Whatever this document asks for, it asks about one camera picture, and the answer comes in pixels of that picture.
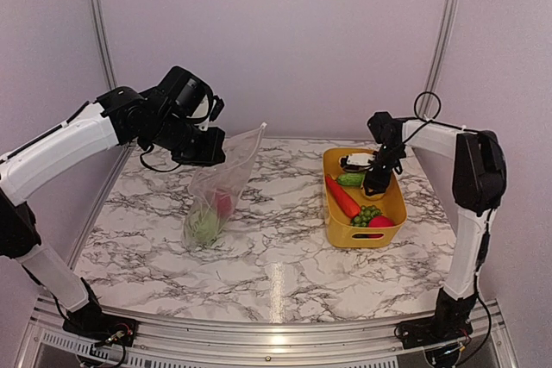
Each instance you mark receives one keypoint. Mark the orange toy carrot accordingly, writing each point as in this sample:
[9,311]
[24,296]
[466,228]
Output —
[344,201]

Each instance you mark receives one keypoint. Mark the clear zip top bag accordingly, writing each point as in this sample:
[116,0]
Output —
[232,175]

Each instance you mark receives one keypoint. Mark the green toy pepper back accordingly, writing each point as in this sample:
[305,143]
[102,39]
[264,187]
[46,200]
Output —
[202,227]

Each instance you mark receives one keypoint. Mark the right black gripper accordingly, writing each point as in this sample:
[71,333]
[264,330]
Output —
[379,183]

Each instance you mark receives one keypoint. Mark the yellow toy lemon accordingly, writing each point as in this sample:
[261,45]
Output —
[373,195]

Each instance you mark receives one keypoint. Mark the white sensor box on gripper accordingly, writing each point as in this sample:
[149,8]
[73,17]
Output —
[356,162]

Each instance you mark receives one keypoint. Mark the aluminium front rail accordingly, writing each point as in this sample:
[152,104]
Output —
[163,341]

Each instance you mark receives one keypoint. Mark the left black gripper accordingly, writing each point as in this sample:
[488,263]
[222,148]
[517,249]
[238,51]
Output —
[211,153]

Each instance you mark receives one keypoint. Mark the green toy grapes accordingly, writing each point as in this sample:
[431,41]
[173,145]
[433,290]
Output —
[365,216]

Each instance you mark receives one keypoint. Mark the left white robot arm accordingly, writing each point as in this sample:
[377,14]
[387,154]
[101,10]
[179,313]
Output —
[115,119]

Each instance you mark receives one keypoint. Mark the yellow plastic basket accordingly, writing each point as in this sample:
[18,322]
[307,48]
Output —
[340,233]

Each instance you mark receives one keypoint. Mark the green toy bitter gourd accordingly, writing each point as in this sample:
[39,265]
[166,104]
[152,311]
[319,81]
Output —
[351,179]

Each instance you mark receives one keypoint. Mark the right aluminium frame post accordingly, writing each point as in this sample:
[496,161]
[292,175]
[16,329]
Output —
[444,33]

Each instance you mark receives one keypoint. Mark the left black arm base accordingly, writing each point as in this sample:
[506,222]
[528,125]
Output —
[105,329]

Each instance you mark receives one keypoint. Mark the red toy tomato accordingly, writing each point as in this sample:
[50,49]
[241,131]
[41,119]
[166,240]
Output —
[224,204]

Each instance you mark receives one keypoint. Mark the red toy fruit front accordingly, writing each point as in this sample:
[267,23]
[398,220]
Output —
[380,221]

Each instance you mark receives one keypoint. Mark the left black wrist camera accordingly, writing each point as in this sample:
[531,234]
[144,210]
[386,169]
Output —
[187,94]

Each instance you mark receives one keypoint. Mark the left white sensor box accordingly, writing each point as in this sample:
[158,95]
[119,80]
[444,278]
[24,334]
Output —
[207,112]

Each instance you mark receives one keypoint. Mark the left aluminium frame post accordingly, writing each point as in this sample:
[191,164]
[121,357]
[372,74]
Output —
[100,32]

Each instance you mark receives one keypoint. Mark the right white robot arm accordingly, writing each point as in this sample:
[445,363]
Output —
[478,184]

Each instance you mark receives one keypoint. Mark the aluminium frame post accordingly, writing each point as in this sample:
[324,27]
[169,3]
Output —
[444,33]
[100,32]

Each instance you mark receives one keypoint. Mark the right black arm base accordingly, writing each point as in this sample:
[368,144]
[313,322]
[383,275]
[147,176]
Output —
[428,331]

